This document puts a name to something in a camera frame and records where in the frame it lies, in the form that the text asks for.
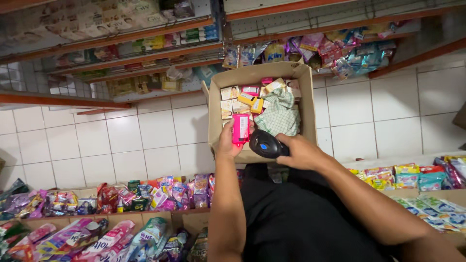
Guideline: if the person's right hand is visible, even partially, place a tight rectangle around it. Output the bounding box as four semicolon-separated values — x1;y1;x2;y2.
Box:
275;133;325;171

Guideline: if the person's left hand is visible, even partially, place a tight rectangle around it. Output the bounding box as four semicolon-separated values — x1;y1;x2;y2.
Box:
217;118;255;158

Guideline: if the black barcode scanner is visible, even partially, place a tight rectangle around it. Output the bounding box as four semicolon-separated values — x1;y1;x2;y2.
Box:
249;129;290;159

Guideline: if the pink soap box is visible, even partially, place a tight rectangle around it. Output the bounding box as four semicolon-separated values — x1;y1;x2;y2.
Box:
232;114;250;145

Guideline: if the green checked cloth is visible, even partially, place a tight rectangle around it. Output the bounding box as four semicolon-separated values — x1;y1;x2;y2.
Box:
254;88;301;137

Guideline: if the yellow soap box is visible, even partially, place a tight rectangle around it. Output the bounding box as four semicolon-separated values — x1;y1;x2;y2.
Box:
237;92;264;114

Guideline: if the brown cardboard box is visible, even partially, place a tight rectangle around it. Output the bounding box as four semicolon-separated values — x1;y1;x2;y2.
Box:
201;61;319;164

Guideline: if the heap of small soap boxes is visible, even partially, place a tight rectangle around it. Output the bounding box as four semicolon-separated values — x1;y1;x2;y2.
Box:
220;77;302;128

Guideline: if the person's black clothing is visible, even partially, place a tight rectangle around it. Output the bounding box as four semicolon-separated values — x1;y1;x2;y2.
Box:
240;163;405;262

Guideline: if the shelf rack with hanging sachets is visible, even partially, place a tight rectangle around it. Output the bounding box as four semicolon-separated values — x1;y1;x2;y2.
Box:
222;0;466;81

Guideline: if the shelf of pastel packets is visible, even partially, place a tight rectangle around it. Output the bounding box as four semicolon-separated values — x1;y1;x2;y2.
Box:
348;155;466;248

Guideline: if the shelf of colourful refill pouches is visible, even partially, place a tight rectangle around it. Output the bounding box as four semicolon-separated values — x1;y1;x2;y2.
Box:
0;171;245;262

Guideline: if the shelf rack with boxed goods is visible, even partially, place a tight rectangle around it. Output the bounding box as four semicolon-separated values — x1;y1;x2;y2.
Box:
0;0;223;115

